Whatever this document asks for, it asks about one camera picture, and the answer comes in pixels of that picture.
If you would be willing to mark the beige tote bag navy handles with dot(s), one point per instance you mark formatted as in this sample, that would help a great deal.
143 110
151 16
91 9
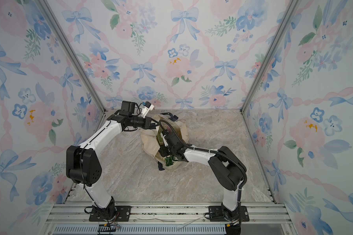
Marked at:
152 140

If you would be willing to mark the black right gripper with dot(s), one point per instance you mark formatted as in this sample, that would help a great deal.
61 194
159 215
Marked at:
163 151

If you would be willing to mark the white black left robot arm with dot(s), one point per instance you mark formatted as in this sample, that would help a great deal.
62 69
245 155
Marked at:
82 162

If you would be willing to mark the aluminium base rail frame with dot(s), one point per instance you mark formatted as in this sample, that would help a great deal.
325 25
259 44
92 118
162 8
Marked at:
169 218

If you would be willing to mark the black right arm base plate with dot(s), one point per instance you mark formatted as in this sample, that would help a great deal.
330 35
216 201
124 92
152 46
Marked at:
221 214

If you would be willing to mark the aluminium corner post right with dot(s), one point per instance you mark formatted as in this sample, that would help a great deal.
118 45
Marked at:
281 30

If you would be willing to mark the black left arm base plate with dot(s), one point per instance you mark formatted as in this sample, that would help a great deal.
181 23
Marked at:
120 214

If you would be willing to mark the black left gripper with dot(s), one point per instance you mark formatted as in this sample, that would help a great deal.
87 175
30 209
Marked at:
148 123

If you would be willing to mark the aluminium corner post left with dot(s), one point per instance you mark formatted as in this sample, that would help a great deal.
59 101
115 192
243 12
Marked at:
67 47

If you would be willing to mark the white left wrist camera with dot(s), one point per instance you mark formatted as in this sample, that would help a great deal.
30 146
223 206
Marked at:
147 107

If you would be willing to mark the aluminium corner post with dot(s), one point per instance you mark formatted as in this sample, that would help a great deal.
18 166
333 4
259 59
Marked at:
281 30
67 47

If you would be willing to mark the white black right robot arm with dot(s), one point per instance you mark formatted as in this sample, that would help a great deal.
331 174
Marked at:
229 171

